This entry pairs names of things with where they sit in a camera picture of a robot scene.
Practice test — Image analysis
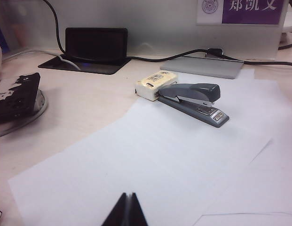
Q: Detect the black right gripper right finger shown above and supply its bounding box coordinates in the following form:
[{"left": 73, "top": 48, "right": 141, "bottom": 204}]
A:
[{"left": 130, "top": 192, "right": 149, "bottom": 226}]

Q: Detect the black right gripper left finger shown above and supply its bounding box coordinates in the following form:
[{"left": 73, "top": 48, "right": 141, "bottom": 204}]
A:
[{"left": 101, "top": 192, "right": 130, "bottom": 226}]

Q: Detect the white paper sheet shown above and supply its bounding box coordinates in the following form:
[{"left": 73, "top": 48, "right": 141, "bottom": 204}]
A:
[
  {"left": 192, "top": 211, "right": 292, "bottom": 226},
  {"left": 8, "top": 68, "right": 282, "bottom": 226}
]

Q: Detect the grey metal stapler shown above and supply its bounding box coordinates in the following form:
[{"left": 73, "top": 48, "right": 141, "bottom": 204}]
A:
[{"left": 157, "top": 82, "right": 230, "bottom": 129}]

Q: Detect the black flat phone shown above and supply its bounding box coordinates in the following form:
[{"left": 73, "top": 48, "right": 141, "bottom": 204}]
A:
[{"left": 0, "top": 72, "right": 41, "bottom": 124}]

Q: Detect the grey flat pad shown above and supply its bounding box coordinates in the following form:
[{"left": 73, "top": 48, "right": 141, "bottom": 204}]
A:
[{"left": 159, "top": 56, "right": 245, "bottom": 80}]

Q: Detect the black rectangular case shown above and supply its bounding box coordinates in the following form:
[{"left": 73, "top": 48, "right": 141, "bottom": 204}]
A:
[{"left": 38, "top": 27, "right": 132, "bottom": 75}]

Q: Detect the frosted glass desk partition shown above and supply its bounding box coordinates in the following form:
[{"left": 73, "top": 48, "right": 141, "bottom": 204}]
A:
[{"left": 0, "top": 0, "right": 290, "bottom": 61}]

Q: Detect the purple and white nameplate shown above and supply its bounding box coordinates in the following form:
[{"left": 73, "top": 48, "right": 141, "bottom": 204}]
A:
[{"left": 196, "top": 0, "right": 285, "bottom": 26}]

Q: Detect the white cable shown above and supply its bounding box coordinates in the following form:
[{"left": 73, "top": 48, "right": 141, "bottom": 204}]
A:
[{"left": 1, "top": 49, "right": 80, "bottom": 71}]

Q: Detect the black cable with connector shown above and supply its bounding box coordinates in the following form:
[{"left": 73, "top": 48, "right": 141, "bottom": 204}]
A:
[{"left": 126, "top": 48, "right": 292, "bottom": 65}]

